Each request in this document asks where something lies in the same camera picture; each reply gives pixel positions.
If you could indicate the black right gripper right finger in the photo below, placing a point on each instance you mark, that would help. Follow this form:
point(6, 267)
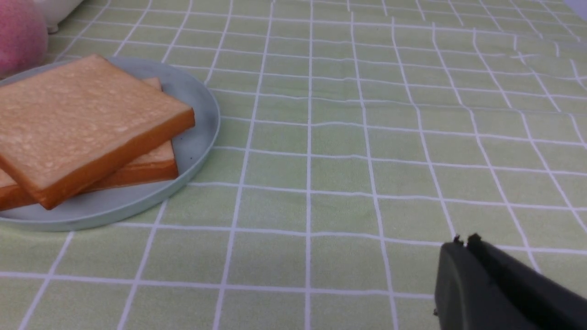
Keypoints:
point(543, 302)

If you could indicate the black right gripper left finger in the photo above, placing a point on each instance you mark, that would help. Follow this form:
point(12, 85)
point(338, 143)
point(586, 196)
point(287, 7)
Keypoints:
point(467, 298)

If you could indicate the toasted bread slice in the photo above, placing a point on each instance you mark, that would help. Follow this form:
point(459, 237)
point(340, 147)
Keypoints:
point(155, 166)
point(67, 128)

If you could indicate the green checkered tablecloth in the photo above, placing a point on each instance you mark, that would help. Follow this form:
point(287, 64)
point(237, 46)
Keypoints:
point(357, 136)

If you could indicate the white two-slot toaster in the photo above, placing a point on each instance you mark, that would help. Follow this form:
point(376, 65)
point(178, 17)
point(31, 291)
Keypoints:
point(55, 11)

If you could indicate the pink toy peach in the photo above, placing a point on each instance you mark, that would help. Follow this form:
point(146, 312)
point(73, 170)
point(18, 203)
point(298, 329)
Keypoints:
point(23, 36)

